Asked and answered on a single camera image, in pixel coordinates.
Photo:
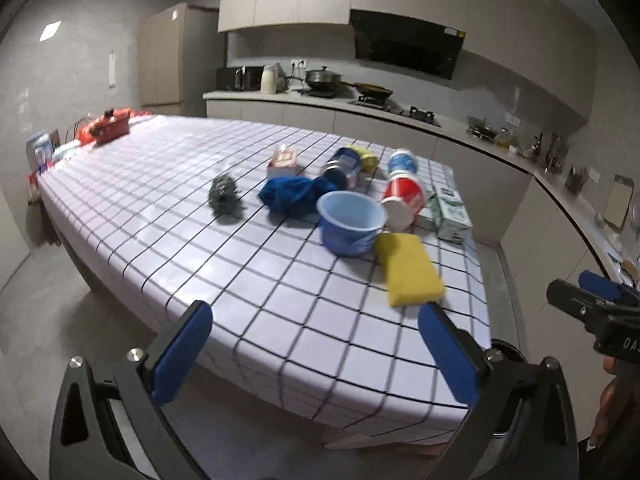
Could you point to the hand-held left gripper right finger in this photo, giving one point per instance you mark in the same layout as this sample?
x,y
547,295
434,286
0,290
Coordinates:
x,y
447,355

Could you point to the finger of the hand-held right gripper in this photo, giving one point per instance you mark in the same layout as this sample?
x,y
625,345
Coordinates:
x,y
567,297
600,284

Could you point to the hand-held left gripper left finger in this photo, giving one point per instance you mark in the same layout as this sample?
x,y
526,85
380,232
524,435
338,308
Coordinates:
x,y
182,355

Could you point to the black trash bin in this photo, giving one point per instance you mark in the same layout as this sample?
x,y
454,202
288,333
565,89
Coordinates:
x,y
507,355

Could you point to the blue soda can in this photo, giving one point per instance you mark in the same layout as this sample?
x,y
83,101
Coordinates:
x,y
341,167

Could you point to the red white milk carton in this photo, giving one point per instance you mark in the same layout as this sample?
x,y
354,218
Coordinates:
x,y
283,160

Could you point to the person's right hand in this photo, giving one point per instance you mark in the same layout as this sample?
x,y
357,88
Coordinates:
x,y
607,410

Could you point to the white cutting board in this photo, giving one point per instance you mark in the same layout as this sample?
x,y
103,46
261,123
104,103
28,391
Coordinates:
x,y
617,202

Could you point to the yellow sponge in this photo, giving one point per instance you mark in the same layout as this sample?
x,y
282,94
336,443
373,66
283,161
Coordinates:
x,y
407,270

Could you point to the utensil holder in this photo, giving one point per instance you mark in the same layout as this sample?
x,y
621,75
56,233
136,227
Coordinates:
x,y
576,180

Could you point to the kitchen counter cabinets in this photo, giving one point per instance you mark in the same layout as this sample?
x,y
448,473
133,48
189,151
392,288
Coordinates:
x,y
520,200

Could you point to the white checked tablecloth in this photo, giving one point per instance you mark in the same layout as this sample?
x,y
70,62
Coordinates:
x,y
200,240

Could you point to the green white milk carton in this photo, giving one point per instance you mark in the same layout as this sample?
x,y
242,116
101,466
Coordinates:
x,y
450,210

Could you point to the dark glass bottle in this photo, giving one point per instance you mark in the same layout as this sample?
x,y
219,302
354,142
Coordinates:
x,y
538,149

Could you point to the blue plastic bowl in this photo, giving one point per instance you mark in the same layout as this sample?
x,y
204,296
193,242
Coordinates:
x,y
350,225

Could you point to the red white paper cup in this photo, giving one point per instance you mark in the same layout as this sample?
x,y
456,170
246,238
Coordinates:
x,y
404,197

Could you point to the steel wool scrubber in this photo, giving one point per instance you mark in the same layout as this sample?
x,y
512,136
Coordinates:
x,y
225,195

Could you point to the yellow oil bottle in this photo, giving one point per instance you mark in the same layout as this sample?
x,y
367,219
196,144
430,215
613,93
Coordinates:
x,y
504,139

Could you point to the blue cloth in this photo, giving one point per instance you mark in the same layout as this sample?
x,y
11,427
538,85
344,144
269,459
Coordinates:
x,y
290,194

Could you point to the blue white paper cup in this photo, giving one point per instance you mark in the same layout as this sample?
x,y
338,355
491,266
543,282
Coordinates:
x,y
403,161

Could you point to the red pot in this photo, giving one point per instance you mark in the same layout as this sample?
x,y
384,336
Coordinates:
x,y
107,124

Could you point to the blue white packet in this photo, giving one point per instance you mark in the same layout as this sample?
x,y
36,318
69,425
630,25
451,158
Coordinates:
x,y
40,152

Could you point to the gas stove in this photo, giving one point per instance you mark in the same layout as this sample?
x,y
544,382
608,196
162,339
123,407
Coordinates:
x,y
400,110

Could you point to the wok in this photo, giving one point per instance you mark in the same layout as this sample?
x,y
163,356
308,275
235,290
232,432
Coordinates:
x,y
374,91

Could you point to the black microwave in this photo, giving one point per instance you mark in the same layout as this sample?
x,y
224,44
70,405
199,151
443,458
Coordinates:
x,y
239,79

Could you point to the white jug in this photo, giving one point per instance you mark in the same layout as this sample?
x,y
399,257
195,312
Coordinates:
x,y
268,81

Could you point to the grey kettle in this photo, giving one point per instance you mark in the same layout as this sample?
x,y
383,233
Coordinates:
x,y
281,79

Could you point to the beige refrigerator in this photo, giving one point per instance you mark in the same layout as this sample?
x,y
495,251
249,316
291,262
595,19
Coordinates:
x,y
172,57

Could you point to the black range hood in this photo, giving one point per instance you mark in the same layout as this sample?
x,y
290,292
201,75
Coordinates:
x,y
405,42

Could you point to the steel pot with lid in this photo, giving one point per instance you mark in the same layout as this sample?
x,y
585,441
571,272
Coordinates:
x,y
322,79

